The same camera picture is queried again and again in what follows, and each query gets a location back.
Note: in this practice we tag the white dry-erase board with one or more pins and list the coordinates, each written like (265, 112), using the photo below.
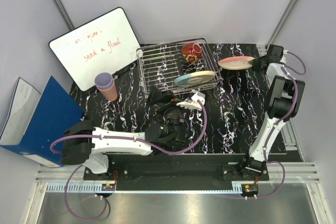
(104, 44)

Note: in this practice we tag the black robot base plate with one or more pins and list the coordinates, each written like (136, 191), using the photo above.
(181, 169)

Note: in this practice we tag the cream pink plate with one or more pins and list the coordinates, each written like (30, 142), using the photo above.
(236, 63)

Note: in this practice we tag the blue binder folder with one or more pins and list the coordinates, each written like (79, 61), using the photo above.
(36, 119)

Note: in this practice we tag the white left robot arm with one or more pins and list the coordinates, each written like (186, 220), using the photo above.
(88, 145)

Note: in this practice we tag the teal plate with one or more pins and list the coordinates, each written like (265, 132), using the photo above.
(195, 78)

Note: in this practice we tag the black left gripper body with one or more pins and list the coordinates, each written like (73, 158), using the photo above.
(173, 114)

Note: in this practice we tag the black marble pattern mat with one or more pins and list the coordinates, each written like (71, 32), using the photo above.
(235, 110)

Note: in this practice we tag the pink plastic cup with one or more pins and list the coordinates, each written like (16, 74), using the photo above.
(109, 93)

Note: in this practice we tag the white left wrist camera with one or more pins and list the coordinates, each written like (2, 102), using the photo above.
(191, 102)

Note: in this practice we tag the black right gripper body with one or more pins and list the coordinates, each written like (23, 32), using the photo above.
(265, 57)

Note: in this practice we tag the lilac plastic cup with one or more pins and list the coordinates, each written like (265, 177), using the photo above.
(104, 81)

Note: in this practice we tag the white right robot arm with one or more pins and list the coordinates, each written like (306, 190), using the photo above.
(283, 100)

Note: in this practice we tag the red floral ceramic bowl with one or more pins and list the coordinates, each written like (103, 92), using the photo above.
(192, 52)

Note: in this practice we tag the white slotted cable duct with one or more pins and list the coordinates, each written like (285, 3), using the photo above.
(146, 187)

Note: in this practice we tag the wire dish rack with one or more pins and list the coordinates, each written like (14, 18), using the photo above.
(160, 64)

